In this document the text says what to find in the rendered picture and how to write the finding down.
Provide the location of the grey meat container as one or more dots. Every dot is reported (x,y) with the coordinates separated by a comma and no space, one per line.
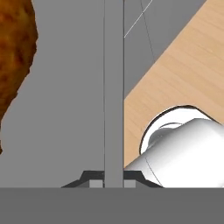
(113,87)

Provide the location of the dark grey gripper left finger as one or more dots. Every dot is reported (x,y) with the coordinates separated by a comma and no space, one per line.
(93,176)

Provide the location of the brown chicken drumstick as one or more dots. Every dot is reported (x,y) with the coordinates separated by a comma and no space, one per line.
(16,52)

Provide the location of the white round cylinder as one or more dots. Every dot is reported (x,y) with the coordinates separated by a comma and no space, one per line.
(189,151)

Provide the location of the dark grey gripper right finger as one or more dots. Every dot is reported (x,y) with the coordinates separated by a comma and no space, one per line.
(134,176)

